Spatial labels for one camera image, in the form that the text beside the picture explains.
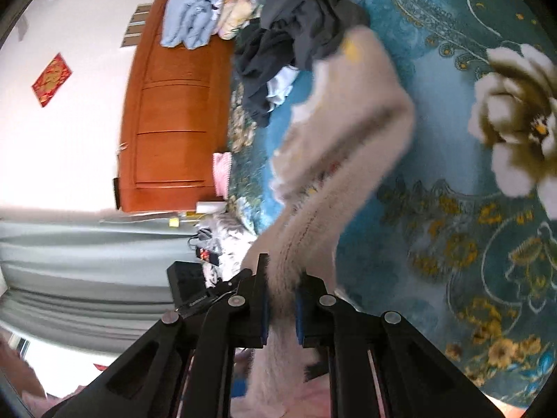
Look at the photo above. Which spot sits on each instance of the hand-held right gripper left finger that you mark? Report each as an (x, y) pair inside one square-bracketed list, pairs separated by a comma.
[(261, 313)]

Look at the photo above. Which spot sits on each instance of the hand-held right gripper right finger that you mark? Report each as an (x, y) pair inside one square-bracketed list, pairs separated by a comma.
[(302, 313)]

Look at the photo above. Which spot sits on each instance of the beige fuzzy sweater yellow letters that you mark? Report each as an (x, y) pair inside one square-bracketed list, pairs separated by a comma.
[(348, 139)]

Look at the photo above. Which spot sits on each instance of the person's left forearm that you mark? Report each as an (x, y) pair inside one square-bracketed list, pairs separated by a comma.
[(13, 361)]

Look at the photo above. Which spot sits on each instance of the red black small device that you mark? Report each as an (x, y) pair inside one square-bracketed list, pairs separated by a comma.
[(208, 256)]

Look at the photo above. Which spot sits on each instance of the small yellow item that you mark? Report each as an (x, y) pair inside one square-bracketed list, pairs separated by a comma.
[(174, 222)]

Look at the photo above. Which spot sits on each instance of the pale floral cloth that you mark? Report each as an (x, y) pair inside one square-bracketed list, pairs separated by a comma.
[(230, 230)]

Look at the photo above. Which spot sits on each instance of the white box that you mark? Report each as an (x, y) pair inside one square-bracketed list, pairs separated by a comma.
[(209, 207)]

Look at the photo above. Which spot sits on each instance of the grey curtain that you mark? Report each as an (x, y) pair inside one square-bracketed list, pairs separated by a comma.
[(87, 270)]

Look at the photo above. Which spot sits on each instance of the pink checked cloth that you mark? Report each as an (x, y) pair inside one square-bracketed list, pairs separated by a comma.
[(222, 172)]

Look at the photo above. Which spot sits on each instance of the teal floral bedspread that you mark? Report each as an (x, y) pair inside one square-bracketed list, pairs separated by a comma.
[(435, 248)]

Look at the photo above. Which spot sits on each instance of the orange wooden headboard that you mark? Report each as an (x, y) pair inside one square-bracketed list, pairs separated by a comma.
[(174, 117)]

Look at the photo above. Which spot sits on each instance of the white garment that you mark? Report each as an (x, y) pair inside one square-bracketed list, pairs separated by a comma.
[(283, 82)]

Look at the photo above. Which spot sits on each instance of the black garment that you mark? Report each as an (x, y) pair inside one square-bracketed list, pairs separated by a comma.
[(256, 61)]

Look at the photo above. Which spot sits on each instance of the grey-blue folded quilt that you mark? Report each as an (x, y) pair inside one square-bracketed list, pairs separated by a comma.
[(191, 13)]

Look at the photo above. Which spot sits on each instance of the peach floral folded blanket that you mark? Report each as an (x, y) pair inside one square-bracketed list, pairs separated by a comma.
[(237, 13)]

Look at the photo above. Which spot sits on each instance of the dark grey garment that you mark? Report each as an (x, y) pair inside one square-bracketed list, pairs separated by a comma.
[(313, 21)]

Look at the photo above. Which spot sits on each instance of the red gold wall decoration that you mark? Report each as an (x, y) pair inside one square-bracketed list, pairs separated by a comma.
[(52, 79)]

